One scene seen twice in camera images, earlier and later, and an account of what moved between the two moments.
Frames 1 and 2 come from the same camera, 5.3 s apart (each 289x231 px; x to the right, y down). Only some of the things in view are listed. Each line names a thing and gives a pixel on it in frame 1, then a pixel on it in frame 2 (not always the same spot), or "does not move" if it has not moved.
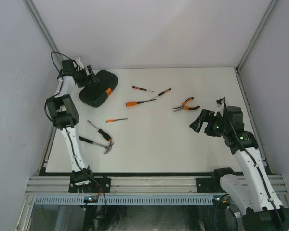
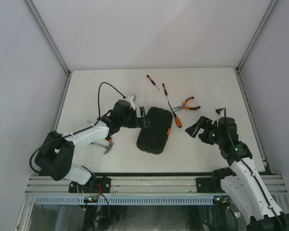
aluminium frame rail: x=132 y=185 does not move
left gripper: x=91 y=79 to x=134 y=124
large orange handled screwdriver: x=129 y=104 to x=176 y=118
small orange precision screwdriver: x=141 y=88 to x=154 y=83
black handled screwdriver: x=105 y=135 does not move
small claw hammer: x=109 y=147 does not move
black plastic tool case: x=95 y=94 to x=152 y=138
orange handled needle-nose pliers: x=183 y=106 does not move
